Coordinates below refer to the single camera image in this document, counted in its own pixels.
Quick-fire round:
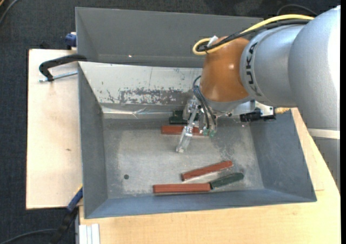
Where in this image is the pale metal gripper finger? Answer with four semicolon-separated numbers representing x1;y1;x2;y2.
175;126;190;153
179;127;194;153

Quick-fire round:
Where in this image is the red-brown flat block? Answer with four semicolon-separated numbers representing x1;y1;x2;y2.
181;160;234;182
161;124;203;136
152;182;212;194

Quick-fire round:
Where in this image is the dark green flat block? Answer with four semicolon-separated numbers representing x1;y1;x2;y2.
210;172;245;190
169;110;190;126

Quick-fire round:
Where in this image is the grey metal bin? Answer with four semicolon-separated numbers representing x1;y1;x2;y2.
75;6;317;219

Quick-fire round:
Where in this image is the pale wood board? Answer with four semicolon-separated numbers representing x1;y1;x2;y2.
25;48;83;210

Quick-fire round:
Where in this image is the black cylinder on white bracket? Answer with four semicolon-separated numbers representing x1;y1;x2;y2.
232;100;291;124

